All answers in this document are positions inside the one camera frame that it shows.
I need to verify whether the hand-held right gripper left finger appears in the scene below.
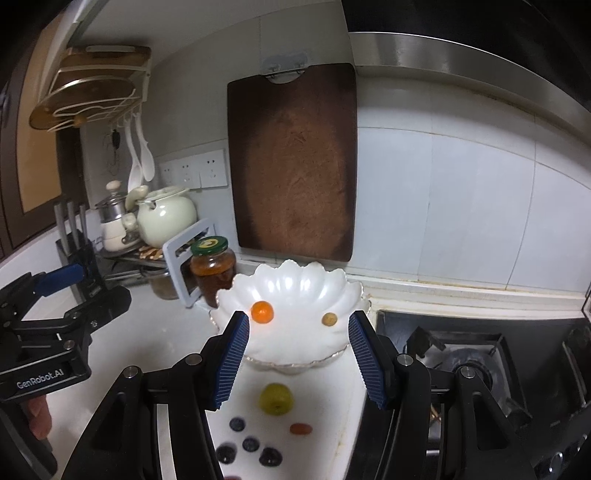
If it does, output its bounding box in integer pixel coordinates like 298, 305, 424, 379
60, 310, 252, 480

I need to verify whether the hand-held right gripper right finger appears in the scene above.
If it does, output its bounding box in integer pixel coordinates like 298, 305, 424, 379
347, 310, 539, 480

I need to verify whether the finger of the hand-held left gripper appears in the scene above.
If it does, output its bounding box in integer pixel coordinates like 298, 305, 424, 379
0, 264, 87, 325
11, 285, 133, 366

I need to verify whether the green round fruit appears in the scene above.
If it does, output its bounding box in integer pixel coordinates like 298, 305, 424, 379
259, 383, 294, 416

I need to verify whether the white scalloped bowl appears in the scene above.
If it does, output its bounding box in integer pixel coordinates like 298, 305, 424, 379
210, 259, 372, 376

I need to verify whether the person's left hand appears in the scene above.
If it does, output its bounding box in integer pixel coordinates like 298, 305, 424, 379
23, 396, 52, 439

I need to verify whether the black knife block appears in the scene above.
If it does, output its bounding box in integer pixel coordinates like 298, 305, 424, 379
55, 240, 116, 301

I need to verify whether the metal dish rack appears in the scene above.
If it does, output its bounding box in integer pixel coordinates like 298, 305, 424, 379
99, 247, 169, 283

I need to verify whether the orange kumquat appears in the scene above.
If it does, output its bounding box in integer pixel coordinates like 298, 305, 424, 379
251, 300, 276, 325

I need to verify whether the small steel pot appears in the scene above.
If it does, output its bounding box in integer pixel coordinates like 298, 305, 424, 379
148, 270, 179, 301

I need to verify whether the small white pot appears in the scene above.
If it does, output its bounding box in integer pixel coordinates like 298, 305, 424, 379
100, 215, 139, 252

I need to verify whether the white plastic cutting board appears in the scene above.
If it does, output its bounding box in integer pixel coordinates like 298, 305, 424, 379
161, 217, 218, 309

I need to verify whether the glass sauce jar green lid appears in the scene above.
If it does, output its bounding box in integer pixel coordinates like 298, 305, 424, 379
190, 235, 238, 309

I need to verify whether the steel pot with cream knob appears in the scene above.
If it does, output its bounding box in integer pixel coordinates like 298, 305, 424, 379
95, 181, 129, 224

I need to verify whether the cream enamel kettle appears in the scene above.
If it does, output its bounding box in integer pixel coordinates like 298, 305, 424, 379
126, 185, 198, 247

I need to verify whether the brown wooden cabinet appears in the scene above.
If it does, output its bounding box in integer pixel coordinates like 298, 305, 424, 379
0, 46, 88, 259

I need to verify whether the white plastic spoon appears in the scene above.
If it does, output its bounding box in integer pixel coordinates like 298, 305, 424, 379
124, 115, 144, 192
136, 111, 156, 182

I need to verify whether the white power outlet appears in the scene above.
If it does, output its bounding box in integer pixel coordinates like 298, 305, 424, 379
159, 159, 182, 188
180, 154, 202, 189
199, 148, 228, 188

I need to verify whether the brown glass pot lid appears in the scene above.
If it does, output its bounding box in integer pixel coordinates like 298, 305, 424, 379
30, 76, 134, 131

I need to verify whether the brown wooden cutting board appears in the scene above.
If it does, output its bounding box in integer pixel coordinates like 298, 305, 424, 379
226, 62, 358, 263

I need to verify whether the thick wooden board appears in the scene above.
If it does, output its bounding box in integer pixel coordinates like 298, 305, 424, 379
60, 45, 152, 71

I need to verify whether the steel range hood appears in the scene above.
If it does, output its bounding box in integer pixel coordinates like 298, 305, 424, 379
344, 0, 591, 134

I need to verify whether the white wire wall rack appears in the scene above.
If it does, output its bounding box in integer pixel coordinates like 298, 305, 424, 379
30, 44, 153, 132

